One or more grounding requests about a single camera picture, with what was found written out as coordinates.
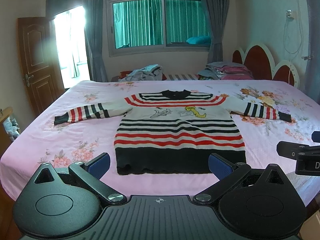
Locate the striped cartoon knit sweater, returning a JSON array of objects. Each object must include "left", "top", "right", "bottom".
[{"left": 54, "top": 90, "right": 292, "bottom": 176}]

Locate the window with green curtain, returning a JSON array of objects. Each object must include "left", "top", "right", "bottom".
[{"left": 106, "top": 0, "right": 210, "bottom": 56}]

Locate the teal pillow on sill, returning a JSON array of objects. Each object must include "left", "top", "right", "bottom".
[{"left": 186, "top": 36, "right": 211, "bottom": 47}]

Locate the brown wooden door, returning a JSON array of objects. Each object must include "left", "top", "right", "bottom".
[{"left": 17, "top": 17, "right": 65, "bottom": 117}]

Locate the white wall cable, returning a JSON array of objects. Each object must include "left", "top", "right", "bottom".
[{"left": 283, "top": 0, "right": 313, "bottom": 86}]

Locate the left grey curtain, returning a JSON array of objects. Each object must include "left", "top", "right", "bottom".
[{"left": 82, "top": 0, "right": 108, "bottom": 82}]

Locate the striped grey white cloth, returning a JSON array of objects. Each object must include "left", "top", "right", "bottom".
[{"left": 164, "top": 74, "right": 199, "bottom": 81}]

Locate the pink floral bed sheet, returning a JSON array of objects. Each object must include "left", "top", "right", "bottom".
[{"left": 1, "top": 80, "right": 319, "bottom": 204}]

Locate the grey curtain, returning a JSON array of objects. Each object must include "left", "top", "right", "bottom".
[
  {"left": 82, "top": 0, "right": 108, "bottom": 82},
  {"left": 201, "top": 0, "right": 229, "bottom": 63}
]

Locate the crumpled grey clothes pile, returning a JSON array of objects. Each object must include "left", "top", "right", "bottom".
[{"left": 119, "top": 64, "right": 164, "bottom": 82}]

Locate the right grey curtain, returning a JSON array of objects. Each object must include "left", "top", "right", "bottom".
[{"left": 201, "top": 0, "right": 229, "bottom": 63}]

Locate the wall power socket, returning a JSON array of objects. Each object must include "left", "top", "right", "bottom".
[{"left": 286, "top": 9, "right": 297, "bottom": 21}]

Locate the red white scalloped headboard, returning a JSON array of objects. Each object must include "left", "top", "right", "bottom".
[{"left": 232, "top": 43, "right": 300, "bottom": 88}]

